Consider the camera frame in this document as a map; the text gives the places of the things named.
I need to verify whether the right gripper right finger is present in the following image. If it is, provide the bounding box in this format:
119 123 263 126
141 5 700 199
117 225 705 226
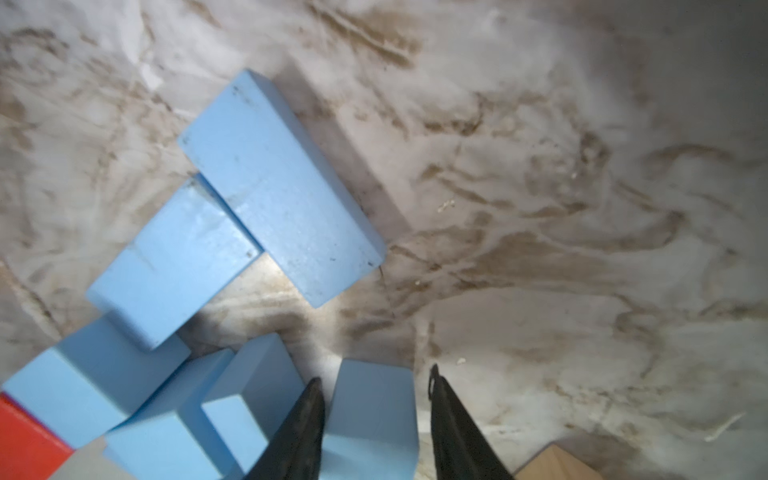
428 364 514 480

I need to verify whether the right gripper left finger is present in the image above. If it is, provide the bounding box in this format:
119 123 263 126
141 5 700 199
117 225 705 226
244 377 326 480

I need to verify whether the wood block cluster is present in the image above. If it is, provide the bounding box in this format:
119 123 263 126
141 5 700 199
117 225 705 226
514 443 603 480

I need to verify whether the blue block beside red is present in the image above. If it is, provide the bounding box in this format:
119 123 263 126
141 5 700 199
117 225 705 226
103 349 243 479

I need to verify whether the blue block upper left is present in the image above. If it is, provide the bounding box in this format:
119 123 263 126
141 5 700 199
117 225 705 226
86 174 263 350

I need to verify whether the blue cube left cluster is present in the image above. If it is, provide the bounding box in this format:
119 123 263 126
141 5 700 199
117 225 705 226
2 315 190 449

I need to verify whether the red upright block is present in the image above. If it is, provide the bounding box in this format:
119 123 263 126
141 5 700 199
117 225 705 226
0 393 74 480

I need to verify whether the blue block top cluster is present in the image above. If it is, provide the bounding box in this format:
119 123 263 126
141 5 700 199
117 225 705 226
179 69 387 308

